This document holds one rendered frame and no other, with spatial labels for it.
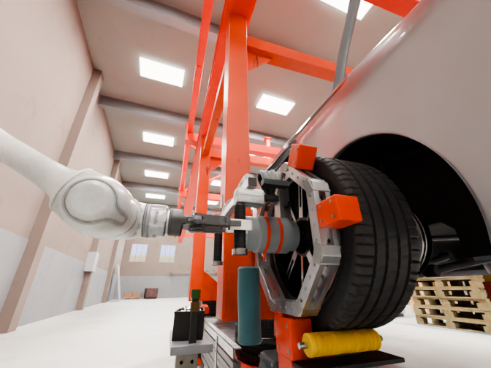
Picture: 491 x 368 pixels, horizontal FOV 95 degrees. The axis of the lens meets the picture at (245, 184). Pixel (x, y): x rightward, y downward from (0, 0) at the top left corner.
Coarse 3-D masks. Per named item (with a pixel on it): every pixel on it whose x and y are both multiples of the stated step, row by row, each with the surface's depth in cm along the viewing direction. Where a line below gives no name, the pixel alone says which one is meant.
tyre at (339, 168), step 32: (320, 160) 82; (352, 192) 66; (384, 192) 71; (384, 224) 65; (352, 256) 62; (384, 256) 62; (416, 256) 65; (352, 288) 61; (384, 288) 63; (320, 320) 71; (352, 320) 65; (384, 320) 70
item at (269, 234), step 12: (264, 216) 86; (252, 228) 80; (264, 228) 81; (276, 228) 82; (288, 228) 84; (252, 240) 79; (264, 240) 80; (276, 240) 81; (288, 240) 82; (264, 252) 83; (276, 252) 84; (288, 252) 85
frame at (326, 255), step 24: (288, 168) 87; (312, 192) 69; (312, 216) 68; (336, 240) 64; (264, 264) 106; (312, 264) 65; (336, 264) 63; (264, 288) 95; (312, 288) 64; (288, 312) 75; (312, 312) 68
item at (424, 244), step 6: (414, 216) 89; (420, 222) 87; (420, 228) 85; (420, 234) 85; (426, 234) 85; (420, 240) 84; (426, 240) 84; (420, 246) 84; (426, 246) 84; (420, 252) 84; (426, 252) 84; (420, 258) 84; (420, 264) 85
